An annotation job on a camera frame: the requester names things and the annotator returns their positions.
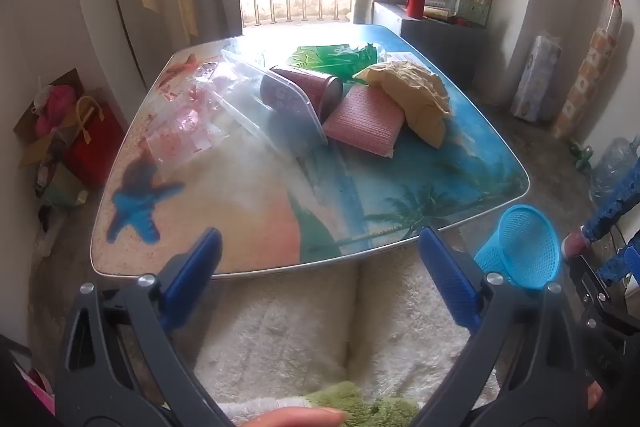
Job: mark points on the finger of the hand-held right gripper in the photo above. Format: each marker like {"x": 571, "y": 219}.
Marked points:
{"x": 600, "y": 302}
{"x": 607, "y": 217}

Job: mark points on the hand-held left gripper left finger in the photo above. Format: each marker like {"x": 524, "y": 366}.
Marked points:
{"x": 200, "y": 262}

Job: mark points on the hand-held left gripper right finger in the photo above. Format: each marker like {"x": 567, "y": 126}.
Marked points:
{"x": 447, "y": 277}

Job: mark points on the blue mesh basket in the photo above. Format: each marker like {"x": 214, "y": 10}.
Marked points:
{"x": 530, "y": 247}

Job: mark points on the clear cake wrapper red print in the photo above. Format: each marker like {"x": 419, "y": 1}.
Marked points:
{"x": 180, "y": 142}

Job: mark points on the pink mesh scrub sponge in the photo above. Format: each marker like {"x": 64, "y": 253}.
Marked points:
{"x": 360, "y": 117}

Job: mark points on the person's left hand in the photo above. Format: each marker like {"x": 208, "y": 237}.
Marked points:
{"x": 300, "y": 418}

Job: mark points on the large clear water jug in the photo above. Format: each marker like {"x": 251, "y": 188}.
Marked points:
{"x": 615, "y": 167}

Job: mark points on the small green toy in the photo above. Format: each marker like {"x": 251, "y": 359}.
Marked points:
{"x": 581, "y": 157}

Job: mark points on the patterned wrapping paper roll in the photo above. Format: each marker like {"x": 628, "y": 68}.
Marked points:
{"x": 590, "y": 72}

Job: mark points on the green fluffy cloth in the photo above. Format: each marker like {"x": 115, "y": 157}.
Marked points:
{"x": 370, "y": 407}

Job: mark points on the clear plastic food container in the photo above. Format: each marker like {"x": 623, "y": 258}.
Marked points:
{"x": 280, "y": 127}

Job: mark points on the olive paper bag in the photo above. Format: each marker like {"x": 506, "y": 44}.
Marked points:
{"x": 60, "y": 189}

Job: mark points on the toilet paper pack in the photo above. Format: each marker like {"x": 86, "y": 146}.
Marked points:
{"x": 535, "y": 77}

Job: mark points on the red gift bag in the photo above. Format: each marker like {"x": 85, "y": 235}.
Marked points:
{"x": 95, "y": 142}

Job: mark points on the crumpled yellow cloth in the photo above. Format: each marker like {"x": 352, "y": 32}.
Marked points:
{"x": 415, "y": 92}

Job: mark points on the brown cardboard box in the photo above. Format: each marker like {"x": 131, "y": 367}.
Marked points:
{"x": 30, "y": 147}

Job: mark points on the red drink can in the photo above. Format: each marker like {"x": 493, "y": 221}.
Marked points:
{"x": 315, "y": 84}

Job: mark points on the pink plastic bag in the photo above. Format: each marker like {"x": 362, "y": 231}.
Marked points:
{"x": 55, "y": 107}

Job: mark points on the grey cabinet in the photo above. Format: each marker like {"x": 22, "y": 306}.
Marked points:
{"x": 440, "y": 42}

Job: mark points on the green plastic bottle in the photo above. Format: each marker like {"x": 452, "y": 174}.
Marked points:
{"x": 330, "y": 57}

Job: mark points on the green plastic basket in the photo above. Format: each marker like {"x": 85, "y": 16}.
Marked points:
{"x": 472, "y": 13}

